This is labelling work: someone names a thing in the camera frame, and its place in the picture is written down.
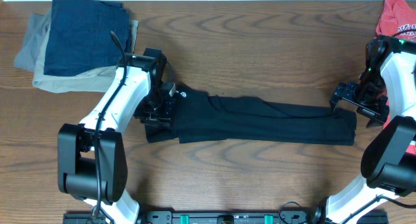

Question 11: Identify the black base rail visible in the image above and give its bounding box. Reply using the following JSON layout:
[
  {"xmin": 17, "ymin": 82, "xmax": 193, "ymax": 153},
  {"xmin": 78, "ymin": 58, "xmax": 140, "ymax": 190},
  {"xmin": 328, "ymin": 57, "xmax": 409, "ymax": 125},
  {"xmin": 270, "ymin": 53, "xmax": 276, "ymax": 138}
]
[{"xmin": 62, "ymin": 210, "xmax": 389, "ymax": 224}]

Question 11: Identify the folded grey garment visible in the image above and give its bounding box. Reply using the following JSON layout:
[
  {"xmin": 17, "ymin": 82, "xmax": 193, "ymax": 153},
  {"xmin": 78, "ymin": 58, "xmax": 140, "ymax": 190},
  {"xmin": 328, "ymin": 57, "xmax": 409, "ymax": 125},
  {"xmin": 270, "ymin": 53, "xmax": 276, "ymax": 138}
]
[{"xmin": 14, "ymin": 14, "xmax": 47, "ymax": 71}]

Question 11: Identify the black t-shirt with logo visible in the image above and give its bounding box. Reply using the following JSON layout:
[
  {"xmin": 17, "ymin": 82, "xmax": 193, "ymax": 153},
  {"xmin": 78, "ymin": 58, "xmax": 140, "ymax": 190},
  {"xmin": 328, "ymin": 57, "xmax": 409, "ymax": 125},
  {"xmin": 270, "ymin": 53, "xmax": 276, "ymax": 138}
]
[{"xmin": 145, "ymin": 85, "xmax": 357, "ymax": 146}]

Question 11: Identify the red printed t-shirt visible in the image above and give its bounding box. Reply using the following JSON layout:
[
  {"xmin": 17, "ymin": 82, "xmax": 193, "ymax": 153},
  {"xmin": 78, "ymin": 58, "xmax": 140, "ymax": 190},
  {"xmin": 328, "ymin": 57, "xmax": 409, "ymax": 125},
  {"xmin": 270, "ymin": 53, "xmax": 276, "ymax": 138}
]
[{"xmin": 375, "ymin": 0, "xmax": 416, "ymax": 155}]

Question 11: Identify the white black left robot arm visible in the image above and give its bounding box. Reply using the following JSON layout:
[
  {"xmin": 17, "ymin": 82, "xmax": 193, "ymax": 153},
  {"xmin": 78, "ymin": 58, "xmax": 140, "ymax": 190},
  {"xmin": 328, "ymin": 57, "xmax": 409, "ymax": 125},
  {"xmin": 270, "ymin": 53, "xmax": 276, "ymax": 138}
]
[{"xmin": 57, "ymin": 48, "xmax": 176, "ymax": 223}]

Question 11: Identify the folded navy blue garment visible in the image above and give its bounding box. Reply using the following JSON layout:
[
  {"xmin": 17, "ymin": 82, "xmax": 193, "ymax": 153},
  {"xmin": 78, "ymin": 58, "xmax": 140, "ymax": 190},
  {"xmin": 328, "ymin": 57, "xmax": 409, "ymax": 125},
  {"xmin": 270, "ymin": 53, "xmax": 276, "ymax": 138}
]
[{"xmin": 44, "ymin": 0, "xmax": 130, "ymax": 77}]

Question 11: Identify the black looped base cable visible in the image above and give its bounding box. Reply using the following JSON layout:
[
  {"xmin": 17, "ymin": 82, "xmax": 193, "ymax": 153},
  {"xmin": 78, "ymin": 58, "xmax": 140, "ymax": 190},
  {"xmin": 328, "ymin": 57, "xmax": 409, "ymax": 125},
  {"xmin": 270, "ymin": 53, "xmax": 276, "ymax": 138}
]
[{"xmin": 278, "ymin": 201, "xmax": 309, "ymax": 224}]

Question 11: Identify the folded beige garment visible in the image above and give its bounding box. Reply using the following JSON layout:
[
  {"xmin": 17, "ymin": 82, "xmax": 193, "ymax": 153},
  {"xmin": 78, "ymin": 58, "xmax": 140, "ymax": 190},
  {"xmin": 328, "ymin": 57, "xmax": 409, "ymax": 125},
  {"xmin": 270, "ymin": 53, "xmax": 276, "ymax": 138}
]
[{"xmin": 32, "ymin": 10, "xmax": 138, "ymax": 93}]

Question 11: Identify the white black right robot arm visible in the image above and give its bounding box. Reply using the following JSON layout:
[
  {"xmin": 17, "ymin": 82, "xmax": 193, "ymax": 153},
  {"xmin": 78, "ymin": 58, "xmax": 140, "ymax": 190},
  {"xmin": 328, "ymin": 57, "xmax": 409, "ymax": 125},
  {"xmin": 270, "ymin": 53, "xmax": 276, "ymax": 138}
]
[{"xmin": 308, "ymin": 34, "xmax": 415, "ymax": 223}]

